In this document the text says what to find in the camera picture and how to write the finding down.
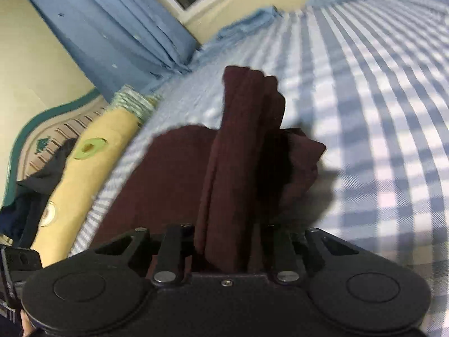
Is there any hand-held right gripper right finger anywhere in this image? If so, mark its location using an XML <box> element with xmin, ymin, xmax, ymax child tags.
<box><xmin>266</xmin><ymin>225</ymin><xmax>369</xmax><ymax>285</ymax></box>

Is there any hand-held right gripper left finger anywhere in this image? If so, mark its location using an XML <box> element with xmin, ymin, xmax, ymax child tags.
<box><xmin>94</xmin><ymin>223</ymin><xmax>194</xmax><ymax>287</ymax></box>

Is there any maroon printed t-shirt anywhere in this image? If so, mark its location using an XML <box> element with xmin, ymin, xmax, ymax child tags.
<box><xmin>93</xmin><ymin>65</ymin><xmax>327</xmax><ymax>275</ymax></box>

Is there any person's left hand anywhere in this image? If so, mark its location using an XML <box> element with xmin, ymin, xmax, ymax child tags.
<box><xmin>20</xmin><ymin>309</ymin><xmax>37</xmax><ymax>337</ymax></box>

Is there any dark navy garment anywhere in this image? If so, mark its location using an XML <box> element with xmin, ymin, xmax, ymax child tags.
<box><xmin>0</xmin><ymin>138</ymin><xmax>77</xmax><ymax>251</ymax></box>

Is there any yellow avocado print quilt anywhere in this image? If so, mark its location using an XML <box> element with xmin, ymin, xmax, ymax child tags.
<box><xmin>31</xmin><ymin>111</ymin><xmax>141</xmax><ymax>268</ymax></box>

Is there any teal trimmed bed headboard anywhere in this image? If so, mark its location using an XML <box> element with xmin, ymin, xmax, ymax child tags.
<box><xmin>6</xmin><ymin>88</ymin><xmax>113</xmax><ymax>202</ymax></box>

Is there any blue checked bed sheet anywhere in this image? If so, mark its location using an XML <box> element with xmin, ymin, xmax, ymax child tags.
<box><xmin>68</xmin><ymin>0</ymin><xmax>449</xmax><ymax>337</ymax></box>

